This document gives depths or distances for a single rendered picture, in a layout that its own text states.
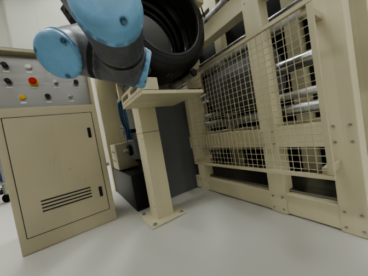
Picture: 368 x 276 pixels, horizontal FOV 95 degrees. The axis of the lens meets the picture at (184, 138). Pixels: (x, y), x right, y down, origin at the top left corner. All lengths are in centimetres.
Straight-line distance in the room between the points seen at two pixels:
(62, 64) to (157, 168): 92
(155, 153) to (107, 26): 101
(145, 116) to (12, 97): 83
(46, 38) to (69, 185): 112
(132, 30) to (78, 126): 119
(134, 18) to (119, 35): 3
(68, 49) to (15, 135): 108
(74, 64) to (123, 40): 16
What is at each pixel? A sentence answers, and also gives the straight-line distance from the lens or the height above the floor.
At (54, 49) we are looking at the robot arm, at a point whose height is 78.
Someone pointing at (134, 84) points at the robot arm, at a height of 71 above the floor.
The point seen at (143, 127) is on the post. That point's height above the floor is 65.
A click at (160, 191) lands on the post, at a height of 20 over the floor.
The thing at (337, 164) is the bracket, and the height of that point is 34.
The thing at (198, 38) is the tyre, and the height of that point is 108.
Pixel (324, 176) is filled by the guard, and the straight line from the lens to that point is 89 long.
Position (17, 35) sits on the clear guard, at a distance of 165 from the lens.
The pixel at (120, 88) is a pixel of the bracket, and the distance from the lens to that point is 117.
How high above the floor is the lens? 59
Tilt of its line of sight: 2 degrees down
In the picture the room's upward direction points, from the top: 10 degrees counter-clockwise
